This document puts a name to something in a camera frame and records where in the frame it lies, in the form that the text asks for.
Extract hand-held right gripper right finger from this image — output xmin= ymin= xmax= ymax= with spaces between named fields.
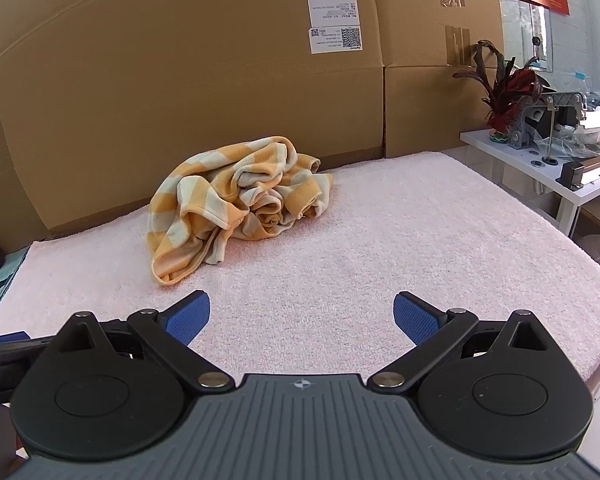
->
xmin=367 ymin=290 xmax=549 ymax=394

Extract pink towel blanket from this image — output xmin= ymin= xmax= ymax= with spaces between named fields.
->
xmin=0 ymin=150 xmax=600 ymax=386

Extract white side table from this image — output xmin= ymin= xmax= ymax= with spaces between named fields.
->
xmin=459 ymin=127 xmax=600 ymax=237

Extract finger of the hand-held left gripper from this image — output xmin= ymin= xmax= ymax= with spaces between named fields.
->
xmin=0 ymin=331 xmax=51 ymax=361

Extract grey metal machine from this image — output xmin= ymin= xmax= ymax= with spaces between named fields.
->
xmin=509 ymin=90 xmax=589 ymax=152

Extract white label with square code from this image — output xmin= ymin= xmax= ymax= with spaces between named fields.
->
xmin=308 ymin=25 xmax=364 ymax=54

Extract cardboard box with small label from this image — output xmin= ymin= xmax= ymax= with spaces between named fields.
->
xmin=0 ymin=2 xmax=48 ymax=257

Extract cardboard box with clear tape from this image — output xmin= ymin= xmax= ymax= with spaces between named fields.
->
xmin=369 ymin=0 xmax=507 ymax=159

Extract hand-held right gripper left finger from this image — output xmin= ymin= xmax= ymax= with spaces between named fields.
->
xmin=54 ymin=290 xmax=236 ymax=392

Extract aluminium rail with black bracket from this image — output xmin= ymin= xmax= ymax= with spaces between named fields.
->
xmin=559 ymin=152 xmax=600 ymax=192

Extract clear tape patch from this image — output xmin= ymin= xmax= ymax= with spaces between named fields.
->
xmin=444 ymin=24 xmax=470 ymax=67

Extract white shipping label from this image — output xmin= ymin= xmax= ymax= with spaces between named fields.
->
xmin=307 ymin=0 xmax=359 ymax=26

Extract red-leaf potted plant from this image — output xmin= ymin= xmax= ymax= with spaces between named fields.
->
xmin=452 ymin=39 xmax=552 ymax=144

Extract large cardboard box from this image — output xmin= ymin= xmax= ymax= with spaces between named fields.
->
xmin=0 ymin=0 xmax=387 ymax=242

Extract clear plastic bags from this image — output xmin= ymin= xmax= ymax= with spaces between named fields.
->
xmin=555 ymin=129 xmax=600 ymax=157

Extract orange striped shirt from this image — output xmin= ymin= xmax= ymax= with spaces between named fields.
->
xmin=147 ymin=135 xmax=336 ymax=286

